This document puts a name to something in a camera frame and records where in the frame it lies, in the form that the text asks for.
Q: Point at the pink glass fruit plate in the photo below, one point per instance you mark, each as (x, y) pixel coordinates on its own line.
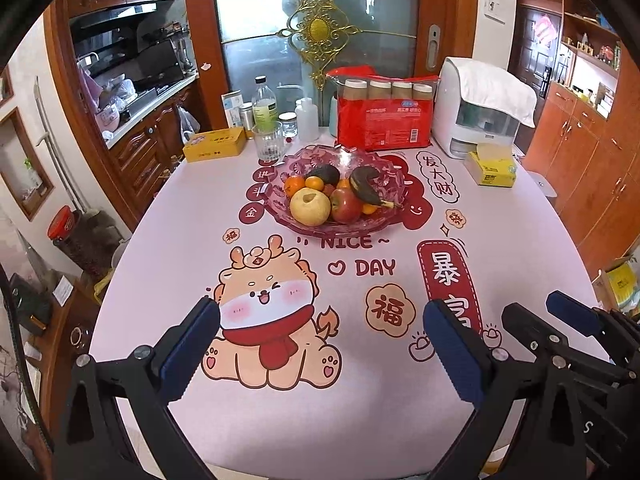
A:
(385, 170)

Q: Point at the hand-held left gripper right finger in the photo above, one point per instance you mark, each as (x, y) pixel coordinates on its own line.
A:
(457, 355)

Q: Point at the red apple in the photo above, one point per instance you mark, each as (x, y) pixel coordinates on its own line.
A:
(345, 207)

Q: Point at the clear bottle with green label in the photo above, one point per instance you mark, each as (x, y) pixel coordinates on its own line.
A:
(264, 110)

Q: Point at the clear ribbed glass cup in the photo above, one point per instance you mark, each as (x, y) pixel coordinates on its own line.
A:
(267, 142)

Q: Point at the red paper cup package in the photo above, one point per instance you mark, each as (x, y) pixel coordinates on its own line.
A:
(382, 127)

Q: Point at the small red fruit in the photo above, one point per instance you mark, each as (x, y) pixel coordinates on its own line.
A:
(328, 190)

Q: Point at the metal can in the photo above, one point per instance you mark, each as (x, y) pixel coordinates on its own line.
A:
(246, 117)

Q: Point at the white countertop appliance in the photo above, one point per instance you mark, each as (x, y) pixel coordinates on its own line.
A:
(445, 120)

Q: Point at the yellow cardboard box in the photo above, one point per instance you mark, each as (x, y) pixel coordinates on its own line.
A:
(620, 280)

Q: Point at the clear plastic bag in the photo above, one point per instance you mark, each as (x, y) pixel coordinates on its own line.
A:
(189, 122)

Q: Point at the wooden wall cabinet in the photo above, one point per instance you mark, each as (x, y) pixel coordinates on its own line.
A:
(575, 160)

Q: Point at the white cloth cover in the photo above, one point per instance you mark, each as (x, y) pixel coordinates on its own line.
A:
(500, 85)

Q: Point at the dark avocado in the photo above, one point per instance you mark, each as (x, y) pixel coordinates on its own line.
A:
(327, 174)

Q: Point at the red-lidded jar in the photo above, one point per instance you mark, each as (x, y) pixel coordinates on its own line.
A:
(62, 222)

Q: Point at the white and blue box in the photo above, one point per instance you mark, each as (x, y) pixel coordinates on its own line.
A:
(231, 110)

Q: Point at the gold door ornament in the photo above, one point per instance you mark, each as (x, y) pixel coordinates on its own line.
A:
(317, 27)

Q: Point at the wooden kitchen counter cabinet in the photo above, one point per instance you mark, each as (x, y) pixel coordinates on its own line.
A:
(140, 160)

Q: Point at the orange tangerine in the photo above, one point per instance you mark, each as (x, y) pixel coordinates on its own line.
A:
(292, 185)
(314, 183)
(370, 209)

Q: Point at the yellow tissue pack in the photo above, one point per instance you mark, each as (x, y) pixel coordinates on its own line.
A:
(492, 175)

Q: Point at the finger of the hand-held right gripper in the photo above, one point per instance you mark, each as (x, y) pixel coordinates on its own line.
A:
(530, 327)
(572, 307)

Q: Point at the pink plastic bag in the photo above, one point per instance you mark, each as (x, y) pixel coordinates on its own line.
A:
(92, 95)

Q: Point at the red door decoration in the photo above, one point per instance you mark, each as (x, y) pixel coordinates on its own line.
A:
(545, 29)

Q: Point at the overripe dark banana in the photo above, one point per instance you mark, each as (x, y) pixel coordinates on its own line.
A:
(362, 182)

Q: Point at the yellow tissue box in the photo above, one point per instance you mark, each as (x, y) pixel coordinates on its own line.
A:
(212, 142)

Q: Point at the white squeeze bottle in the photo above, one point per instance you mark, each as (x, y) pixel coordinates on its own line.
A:
(306, 122)

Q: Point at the yellow pear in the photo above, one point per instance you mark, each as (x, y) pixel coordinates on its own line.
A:
(310, 207)

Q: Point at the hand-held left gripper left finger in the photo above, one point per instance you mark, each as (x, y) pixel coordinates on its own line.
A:
(187, 355)

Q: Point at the white wall switch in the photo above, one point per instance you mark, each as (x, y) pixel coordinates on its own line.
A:
(495, 9)

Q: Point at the printed cartoon tablecloth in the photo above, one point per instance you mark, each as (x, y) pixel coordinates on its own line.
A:
(500, 220)

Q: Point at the small glass jar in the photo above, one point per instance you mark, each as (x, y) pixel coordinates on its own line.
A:
(288, 125)

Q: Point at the range hood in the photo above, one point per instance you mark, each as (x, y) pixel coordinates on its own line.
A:
(115, 14)

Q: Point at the pale teal container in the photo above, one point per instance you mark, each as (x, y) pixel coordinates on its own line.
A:
(333, 115)

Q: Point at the wooden picture frame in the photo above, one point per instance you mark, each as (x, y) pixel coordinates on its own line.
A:
(30, 180)

